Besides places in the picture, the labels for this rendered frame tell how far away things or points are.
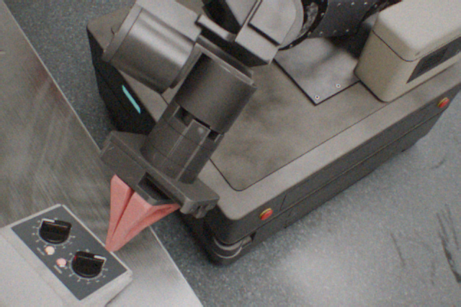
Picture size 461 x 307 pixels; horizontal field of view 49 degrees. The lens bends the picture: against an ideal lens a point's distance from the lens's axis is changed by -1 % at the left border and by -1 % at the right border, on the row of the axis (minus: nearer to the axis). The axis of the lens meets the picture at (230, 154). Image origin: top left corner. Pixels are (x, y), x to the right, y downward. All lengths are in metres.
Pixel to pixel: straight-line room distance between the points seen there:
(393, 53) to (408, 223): 0.59
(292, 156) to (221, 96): 0.77
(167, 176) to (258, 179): 0.71
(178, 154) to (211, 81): 0.07
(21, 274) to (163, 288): 0.16
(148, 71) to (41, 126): 0.35
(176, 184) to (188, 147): 0.03
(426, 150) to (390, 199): 0.24
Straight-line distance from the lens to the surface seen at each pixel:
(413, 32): 1.22
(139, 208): 0.45
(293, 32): 0.45
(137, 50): 0.42
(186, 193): 0.43
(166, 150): 0.44
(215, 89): 0.43
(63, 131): 0.74
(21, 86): 0.80
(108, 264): 0.60
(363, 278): 1.51
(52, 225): 0.60
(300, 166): 1.18
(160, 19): 0.43
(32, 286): 0.56
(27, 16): 2.02
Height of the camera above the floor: 1.35
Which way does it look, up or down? 58 degrees down
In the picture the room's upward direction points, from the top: 10 degrees clockwise
